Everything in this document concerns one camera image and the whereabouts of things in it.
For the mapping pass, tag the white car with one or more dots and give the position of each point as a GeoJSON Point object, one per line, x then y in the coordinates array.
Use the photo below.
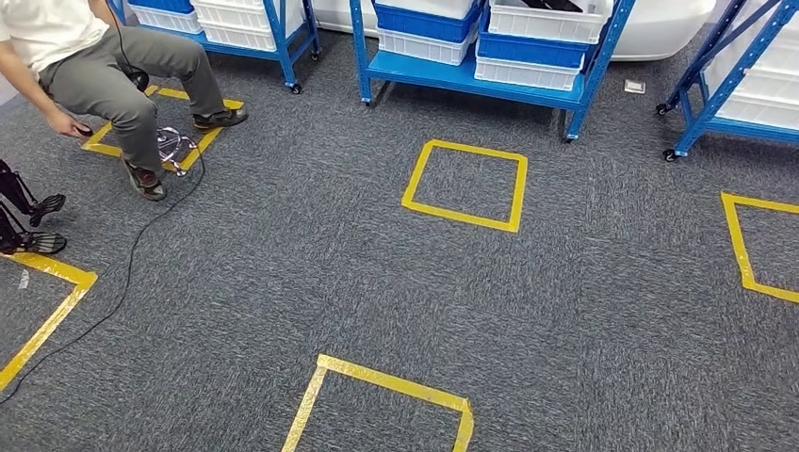
{"type": "Point", "coordinates": [662, 31]}

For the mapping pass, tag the yellow floor tape square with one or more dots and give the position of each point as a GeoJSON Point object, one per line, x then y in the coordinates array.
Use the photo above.
{"type": "Point", "coordinates": [462, 218]}
{"type": "Point", "coordinates": [171, 95]}
{"type": "Point", "coordinates": [387, 382]}
{"type": "Point", "coordinates": [738, 243]}
{"type": "Point", "coordinates": [50, 268]}

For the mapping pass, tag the black plastic part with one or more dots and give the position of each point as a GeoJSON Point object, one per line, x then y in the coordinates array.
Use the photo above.
{"type": "Point", "coordinates": [552, 5]}

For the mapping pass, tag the metal floor socket plate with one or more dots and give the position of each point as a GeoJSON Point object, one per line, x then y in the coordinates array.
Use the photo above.
{"type": "Point", "coordinates": [635, 87]}

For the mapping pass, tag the blue plastic crate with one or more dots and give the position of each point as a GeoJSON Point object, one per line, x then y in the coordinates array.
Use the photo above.
{"type": "Point", "coordinates": [530, 53]}
{"type": "Point", "coordinates": [424, 25]}
{"type": "Point", "coordinates": [162, 5]}

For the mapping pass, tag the white plastic crate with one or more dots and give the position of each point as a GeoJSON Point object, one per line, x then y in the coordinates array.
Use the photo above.
{"type": "Point", "coordinates": [549, 28]}
{"type": "Point", "coordinates": [768, 87]}
{"type": "Point", "coordinates": [437, 7]}
{"type": "Point", "coordinates": [237, 12]}
{"type": "Point", "coordinates": [774, 56]}
{"type": "Point", "coordinates": [524, 76]}
{"type": "Point", "coordinates": [168, 22]}
{"type": "Point", "coordinates": [424, 50]}
{"type": "Point", "coordinates": [768, 113]}
{"type": "Point", "coordinates": [237, 38]}

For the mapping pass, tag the blue metal shelf rack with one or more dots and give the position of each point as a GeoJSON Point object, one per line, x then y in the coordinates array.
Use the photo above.
{"type": "Point", "coordinates": [749, 130]}
{"type": "Point", "coordinates": [462, 78]}
{"type": "Point", "coordinates": [284, 53]}

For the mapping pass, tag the black robot legs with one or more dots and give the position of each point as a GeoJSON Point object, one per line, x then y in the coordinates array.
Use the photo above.
{"type": "Point", "coordinates": [44, 243]}

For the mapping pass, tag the person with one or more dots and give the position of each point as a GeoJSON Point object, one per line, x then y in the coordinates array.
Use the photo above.
{"type": "Point", "coordinates": [93, 81]}

